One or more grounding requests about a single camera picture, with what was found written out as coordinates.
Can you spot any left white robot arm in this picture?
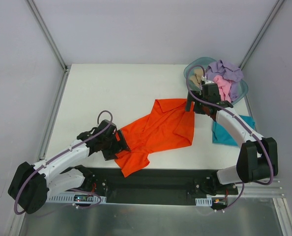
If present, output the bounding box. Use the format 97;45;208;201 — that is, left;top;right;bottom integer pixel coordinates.
8;120;130;215

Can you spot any beige t shirt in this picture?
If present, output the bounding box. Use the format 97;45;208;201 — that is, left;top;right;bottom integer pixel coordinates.
189;67;205;89

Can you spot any purple t shirt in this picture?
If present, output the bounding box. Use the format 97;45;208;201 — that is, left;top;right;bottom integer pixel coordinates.
205;60;244;102

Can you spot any teal plastic basket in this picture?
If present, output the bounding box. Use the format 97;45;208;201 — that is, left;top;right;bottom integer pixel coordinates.
183;57;248;105

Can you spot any left aluminium frame post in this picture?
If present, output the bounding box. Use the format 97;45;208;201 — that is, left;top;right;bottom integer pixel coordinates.
25;0;69;72

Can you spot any right aluminium frame post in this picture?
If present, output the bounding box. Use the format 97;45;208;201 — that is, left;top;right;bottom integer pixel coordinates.
239;0;286;70

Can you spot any teal folded t shirt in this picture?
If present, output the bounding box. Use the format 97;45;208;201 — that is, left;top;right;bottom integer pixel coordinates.
212;115;255;147

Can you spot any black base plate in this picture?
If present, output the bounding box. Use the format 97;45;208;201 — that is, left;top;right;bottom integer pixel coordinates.
72;167;240;204

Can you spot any aluminium frame post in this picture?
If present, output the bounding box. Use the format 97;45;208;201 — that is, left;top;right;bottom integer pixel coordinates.
239;0;286;70
25;0;69;72

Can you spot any pink t shirt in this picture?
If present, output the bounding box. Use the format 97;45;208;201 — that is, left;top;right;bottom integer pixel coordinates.
213;75;232;102

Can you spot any orange t shirt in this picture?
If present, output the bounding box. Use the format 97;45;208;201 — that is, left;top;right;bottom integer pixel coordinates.
115;98;195;177

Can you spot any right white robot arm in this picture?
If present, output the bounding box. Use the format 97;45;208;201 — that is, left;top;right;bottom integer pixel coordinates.
185;83;278;194

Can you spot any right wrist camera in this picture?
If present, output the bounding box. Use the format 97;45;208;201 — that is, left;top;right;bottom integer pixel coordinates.
201;76;214;85

